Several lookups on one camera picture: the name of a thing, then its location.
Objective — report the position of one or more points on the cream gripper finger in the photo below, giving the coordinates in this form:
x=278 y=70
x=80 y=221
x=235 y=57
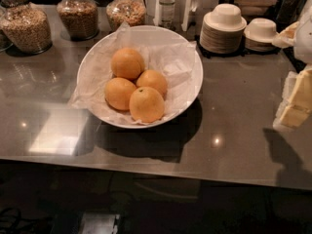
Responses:
x=296 y=105

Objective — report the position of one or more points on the orange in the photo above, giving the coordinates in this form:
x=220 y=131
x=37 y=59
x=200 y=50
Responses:
x=118 y=91
x=146 y=105
x=153 y=79
x=127 y=63

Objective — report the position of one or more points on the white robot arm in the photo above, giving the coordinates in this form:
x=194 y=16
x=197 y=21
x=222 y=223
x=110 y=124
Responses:
x=298 y=36

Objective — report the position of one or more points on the white bowl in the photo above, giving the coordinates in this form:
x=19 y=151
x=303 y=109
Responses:
x=188 y=82

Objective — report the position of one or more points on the small stack paper bowls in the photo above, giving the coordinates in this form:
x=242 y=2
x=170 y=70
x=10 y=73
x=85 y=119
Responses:
x=259 y=35

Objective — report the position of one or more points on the large stack paper bowls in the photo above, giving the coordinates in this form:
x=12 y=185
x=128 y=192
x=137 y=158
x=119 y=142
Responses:
x=222 y=29

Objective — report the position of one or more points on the clear plastic bottle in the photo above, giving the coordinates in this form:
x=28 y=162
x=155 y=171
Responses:
x=167 y=13

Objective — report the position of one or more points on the glass jar of cereal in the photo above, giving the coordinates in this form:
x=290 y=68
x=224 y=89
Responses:
x=130 y=11

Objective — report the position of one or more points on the silver device under table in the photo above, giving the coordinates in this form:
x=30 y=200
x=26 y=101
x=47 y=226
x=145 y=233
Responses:
x=92 y=223

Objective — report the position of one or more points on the glass jar of grains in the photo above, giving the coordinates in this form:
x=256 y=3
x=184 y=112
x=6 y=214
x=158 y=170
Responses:
x=79 y=17

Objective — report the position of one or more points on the glass jar of nuts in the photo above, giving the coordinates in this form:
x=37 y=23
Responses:
x=26 y=27

